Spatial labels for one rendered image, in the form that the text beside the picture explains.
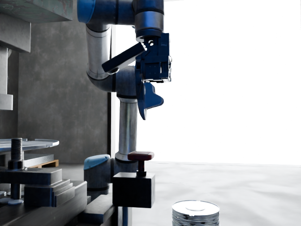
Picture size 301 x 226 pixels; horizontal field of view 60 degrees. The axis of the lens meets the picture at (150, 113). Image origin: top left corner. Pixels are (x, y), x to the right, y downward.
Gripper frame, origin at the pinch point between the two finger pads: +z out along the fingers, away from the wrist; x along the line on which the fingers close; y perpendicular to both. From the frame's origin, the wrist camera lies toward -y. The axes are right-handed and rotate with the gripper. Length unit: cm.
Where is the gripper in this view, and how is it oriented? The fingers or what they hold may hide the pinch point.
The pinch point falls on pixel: (141, 115)
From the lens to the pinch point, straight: 64.6
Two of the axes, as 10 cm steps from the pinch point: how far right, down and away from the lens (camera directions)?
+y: 9.9, -0.1, -1.7
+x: 1.7, 0.4, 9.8
